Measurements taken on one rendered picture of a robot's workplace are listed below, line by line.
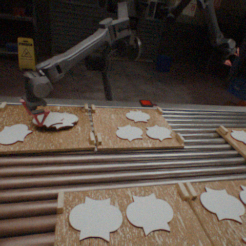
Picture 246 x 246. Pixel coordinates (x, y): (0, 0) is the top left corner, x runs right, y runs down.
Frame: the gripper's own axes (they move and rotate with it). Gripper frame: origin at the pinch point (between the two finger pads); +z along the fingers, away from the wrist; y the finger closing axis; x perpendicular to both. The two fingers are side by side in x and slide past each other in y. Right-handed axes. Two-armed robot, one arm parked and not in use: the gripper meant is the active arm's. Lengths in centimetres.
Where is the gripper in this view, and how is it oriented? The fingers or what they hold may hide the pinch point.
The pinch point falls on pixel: (35, 118)
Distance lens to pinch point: 90.3
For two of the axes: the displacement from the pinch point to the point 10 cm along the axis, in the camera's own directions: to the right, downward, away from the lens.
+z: -1.6, 8.5, 5.1
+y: -6.8, -4.7, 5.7
